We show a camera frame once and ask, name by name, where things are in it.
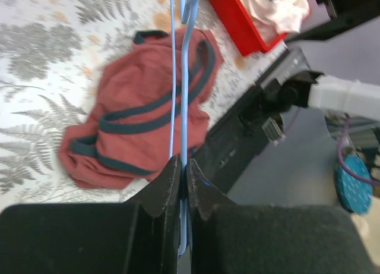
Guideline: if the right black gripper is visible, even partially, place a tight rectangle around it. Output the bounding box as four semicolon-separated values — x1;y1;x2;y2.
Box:
286;0;379;43

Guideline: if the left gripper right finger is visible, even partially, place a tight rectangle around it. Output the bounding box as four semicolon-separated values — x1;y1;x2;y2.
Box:
188;160;373;273

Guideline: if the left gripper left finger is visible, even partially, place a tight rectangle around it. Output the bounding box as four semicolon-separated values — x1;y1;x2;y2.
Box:
1;156;181;273

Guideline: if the red tank top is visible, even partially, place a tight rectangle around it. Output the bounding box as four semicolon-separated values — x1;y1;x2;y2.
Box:
58;29;224;191

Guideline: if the light blue wire hanger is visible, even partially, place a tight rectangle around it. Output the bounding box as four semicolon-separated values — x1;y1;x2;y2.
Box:
169;0;199;257

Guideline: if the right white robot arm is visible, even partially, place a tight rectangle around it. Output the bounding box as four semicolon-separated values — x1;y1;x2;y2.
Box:
260;0;379;121

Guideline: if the white cloth in bin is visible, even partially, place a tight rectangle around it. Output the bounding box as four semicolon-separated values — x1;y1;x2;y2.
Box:
240;0;310;43

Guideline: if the red plastic bin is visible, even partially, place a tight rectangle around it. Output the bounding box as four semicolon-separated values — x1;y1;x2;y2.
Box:
209;0;287;56

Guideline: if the floral table mat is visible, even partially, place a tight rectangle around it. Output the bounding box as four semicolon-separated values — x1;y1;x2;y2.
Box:
0;0;290;205

